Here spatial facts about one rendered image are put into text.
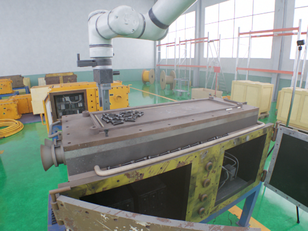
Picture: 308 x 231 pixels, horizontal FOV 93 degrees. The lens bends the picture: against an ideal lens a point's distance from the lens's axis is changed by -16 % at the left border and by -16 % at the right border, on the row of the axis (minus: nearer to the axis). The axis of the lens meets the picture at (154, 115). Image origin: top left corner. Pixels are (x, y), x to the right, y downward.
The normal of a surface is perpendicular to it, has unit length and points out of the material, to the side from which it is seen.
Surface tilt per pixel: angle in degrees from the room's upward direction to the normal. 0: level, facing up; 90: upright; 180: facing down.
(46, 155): 62
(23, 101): 90
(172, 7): 127
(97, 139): 0
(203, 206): 90
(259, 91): 90
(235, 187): 0
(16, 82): 90
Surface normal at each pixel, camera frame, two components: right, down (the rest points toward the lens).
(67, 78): 0.49, 0.25
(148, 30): 0.60, 0.62
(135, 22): 0.66, 0.23
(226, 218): 0.00, -0.96
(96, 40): -0.07, 0.33
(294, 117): -0.87, 0.15
